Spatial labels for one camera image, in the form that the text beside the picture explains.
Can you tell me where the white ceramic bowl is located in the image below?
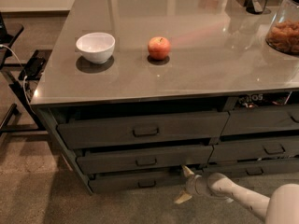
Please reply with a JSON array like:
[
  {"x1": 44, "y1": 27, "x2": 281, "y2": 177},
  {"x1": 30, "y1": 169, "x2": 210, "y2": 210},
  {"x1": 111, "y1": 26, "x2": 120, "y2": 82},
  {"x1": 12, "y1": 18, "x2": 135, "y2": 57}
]
[{"x1": 76, "y1": 33, "x2": 115, "y2": 63}]

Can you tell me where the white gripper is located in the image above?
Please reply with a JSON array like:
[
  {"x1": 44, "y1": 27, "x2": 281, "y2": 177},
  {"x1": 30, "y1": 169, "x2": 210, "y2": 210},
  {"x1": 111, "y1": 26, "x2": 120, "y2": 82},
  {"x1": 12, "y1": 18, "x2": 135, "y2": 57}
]
[{"x1": 174, "y1": 165, "x2": 209, "y2": 204}]

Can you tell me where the grey drawer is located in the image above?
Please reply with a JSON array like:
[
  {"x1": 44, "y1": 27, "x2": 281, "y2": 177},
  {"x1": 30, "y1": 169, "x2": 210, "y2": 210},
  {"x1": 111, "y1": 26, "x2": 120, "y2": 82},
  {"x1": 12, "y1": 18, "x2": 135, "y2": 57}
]
[
  {"x1": 203, "y1": 158, "x2": 299, "y2": 178},
  {"x1": 208, "y1": 136, "x2": 299, "y2": 163},
  {"x1": 221, "y1": 105, "x2": 299, "y2": 136},
  {"x1": 77, "y1": 145, "x2": 213, "y2": 175},
  {"x1": 89, "y1": 168, "x2": 185, "y2": 193},
  {"x1": 57, "y1": 112, "x2": 229, "y2": 149}
]

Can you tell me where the red apple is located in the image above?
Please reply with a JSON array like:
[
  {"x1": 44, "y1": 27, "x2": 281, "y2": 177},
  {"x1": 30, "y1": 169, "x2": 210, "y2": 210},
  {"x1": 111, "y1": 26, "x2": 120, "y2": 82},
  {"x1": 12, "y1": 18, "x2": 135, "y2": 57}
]
[{"x1": 148, "y1": 36, "x2": 171, "y2": 61}]

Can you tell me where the snack bag in drawer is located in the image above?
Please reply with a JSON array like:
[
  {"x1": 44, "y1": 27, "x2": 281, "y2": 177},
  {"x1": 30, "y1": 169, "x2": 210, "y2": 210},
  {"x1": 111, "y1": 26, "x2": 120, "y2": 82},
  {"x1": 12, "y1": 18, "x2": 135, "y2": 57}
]
[{"x1": 235, "y1": 92, "x2": 292, "y2": 108}]

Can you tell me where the black side stand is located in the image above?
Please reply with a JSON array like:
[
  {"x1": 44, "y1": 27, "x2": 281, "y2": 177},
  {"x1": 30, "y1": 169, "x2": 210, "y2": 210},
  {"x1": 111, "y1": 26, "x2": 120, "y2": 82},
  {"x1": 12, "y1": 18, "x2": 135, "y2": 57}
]
[{"x1": 0, "y1": 13, "x2": 51, "y2": 135}]

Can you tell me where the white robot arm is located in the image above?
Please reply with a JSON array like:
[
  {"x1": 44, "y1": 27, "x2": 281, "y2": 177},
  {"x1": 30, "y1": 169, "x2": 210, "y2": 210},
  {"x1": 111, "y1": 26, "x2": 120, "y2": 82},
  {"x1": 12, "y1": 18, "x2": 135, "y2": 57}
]
[{"x1": 175, "y1": 165, "x2": 299, "y2": 224}]

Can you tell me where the black smartphone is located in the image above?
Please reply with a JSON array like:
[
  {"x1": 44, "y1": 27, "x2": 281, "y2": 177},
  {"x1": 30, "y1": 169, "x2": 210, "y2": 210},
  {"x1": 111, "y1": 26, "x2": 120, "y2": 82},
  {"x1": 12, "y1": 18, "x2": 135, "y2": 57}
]
[{"x1": 25, "y1": 58, "x2": 46, "y2": 77}]

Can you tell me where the white charging cable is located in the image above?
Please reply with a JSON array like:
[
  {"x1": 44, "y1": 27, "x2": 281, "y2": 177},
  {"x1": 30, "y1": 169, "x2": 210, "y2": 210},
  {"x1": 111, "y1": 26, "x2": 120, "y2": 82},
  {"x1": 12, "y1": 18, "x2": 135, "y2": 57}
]
[{"x1": 0, "y1": 44, "x2": 37, "y2": 115}]

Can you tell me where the grey drawer cabinet frame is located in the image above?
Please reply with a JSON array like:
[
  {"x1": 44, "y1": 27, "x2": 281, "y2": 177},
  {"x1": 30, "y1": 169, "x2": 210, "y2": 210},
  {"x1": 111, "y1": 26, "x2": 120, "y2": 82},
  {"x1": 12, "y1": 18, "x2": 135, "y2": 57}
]
[{"x1": 36, "y1": 91, "x2": 299, "y2": 193}]

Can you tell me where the glass jar with snacks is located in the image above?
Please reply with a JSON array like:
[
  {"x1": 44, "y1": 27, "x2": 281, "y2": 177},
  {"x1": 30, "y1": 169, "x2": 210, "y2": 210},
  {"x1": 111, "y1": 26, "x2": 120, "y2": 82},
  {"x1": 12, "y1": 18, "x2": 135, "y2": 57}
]
[{"x1": 265, "y1": 0, "x2": 299, "y2": 55}]

